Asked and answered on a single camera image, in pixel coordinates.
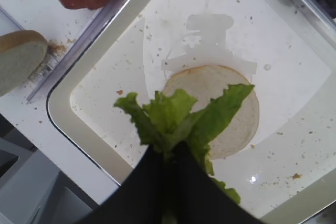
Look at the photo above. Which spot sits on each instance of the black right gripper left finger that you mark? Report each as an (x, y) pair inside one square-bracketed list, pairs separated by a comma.
[(138, 199)]

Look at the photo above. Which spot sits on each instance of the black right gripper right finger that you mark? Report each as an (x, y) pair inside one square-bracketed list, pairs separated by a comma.
[(196, 198)]

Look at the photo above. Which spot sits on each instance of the green lettuce leaf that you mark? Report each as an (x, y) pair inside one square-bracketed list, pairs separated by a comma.
[(165, 122)]

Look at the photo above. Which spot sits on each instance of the bun bottom on tray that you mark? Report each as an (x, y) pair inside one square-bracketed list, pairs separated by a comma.
[(231, 102)]

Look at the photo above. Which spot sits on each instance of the white metal tray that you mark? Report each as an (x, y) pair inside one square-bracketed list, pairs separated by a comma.
[(278, 151)]

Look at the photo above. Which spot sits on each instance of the bun bottom standing left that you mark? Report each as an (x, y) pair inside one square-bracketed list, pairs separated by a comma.
[(21, 53)]

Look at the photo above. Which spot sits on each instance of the left clear divider rail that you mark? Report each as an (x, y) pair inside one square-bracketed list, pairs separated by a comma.
[(86, 40)]

